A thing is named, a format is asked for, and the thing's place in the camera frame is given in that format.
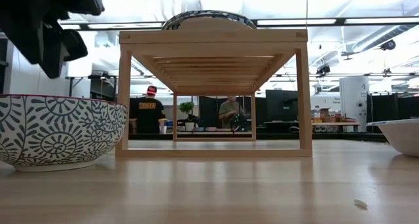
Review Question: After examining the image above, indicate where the white cabinet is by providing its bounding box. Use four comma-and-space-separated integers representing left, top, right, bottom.
339, 76, 370, 133

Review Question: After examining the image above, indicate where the grey floral patterned bowl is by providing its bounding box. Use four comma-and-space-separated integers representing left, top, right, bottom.
0, 94, 128, 172

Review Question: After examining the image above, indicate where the white bowl blue rim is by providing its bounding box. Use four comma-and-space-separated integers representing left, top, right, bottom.
162, 9, 258, 30
366, 119, 419, 158

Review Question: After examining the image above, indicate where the black metal table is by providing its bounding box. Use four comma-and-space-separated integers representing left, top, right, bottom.
65, 73, 118, 102

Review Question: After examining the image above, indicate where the black monitor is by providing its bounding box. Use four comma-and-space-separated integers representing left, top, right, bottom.
264, 89, 298, 122

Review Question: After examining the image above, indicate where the green potted plant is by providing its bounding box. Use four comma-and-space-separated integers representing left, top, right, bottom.
179, 101, 197, 132

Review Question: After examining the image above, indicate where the black ceiling camera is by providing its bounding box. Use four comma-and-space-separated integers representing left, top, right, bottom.
379, 39, 397, 51

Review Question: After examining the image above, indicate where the wooden slatted shelf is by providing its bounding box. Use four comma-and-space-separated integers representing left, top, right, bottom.
115, 29, 313, 159

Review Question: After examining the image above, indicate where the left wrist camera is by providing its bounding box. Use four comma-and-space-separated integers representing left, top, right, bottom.
55, 0, 105, 17

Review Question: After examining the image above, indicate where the person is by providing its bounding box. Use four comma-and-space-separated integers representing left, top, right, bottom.
130, 85, 168, 135
218, 95, 242, 130

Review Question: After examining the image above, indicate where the cluttered wooden table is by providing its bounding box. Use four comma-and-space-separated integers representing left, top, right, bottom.
310, 107, 361, 133

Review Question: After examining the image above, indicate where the black ceiling truss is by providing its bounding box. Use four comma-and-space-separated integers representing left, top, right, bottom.
58, 16, 419, 31

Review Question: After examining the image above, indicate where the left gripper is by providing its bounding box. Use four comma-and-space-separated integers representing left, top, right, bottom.
35, 17, 88, 80

